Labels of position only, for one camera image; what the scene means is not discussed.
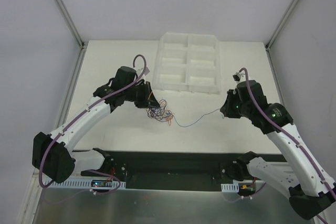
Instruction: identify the coloured wire bundle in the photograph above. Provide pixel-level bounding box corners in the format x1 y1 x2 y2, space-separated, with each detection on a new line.
145 91 175 126

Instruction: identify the blue wire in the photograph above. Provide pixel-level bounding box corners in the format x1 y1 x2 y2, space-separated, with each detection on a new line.
172 108 224 128

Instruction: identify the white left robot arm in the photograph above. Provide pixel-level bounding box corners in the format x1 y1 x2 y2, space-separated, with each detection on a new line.
32 66 160 184

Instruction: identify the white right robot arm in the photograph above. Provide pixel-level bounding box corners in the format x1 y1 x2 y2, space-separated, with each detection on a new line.
220 80 335 220

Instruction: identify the white plastic compartment tray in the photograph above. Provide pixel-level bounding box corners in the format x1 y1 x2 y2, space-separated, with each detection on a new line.
152 33 222 94

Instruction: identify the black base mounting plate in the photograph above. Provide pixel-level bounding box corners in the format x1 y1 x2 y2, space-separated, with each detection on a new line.
80 150 272 190

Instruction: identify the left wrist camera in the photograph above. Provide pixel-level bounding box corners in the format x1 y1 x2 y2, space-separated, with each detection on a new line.
142 67 150 76

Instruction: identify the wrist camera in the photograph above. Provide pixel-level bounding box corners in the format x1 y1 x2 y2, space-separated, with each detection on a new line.
142 67 150 76
233 72 243 82

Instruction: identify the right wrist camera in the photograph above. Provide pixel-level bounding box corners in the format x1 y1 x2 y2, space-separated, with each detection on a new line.
233 72 243 82

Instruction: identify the left aluminium frame post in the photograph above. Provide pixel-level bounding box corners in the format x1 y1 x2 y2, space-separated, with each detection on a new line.
40 0 87 49

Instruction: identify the aluminium frame post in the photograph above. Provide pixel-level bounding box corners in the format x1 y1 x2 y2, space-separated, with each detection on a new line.
40 0 87 49
265 0 318 50

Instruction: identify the right white cable duct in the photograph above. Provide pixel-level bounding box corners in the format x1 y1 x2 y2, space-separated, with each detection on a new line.
220 183 239 193

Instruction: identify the white cable duct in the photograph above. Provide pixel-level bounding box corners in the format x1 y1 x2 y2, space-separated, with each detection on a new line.
220 183 239 193
49 178 126 190

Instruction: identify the aluminium front rail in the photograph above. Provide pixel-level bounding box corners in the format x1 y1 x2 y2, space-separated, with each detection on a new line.
33 171 318 185

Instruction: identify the left white cable duct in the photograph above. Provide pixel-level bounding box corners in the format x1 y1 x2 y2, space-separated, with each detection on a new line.
49 178 126 190

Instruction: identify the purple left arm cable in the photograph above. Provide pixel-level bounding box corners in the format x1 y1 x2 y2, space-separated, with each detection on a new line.
38 55 150 188

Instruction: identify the right aluminium frame post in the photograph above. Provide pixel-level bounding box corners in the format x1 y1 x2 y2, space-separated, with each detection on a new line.
265 0 318 50

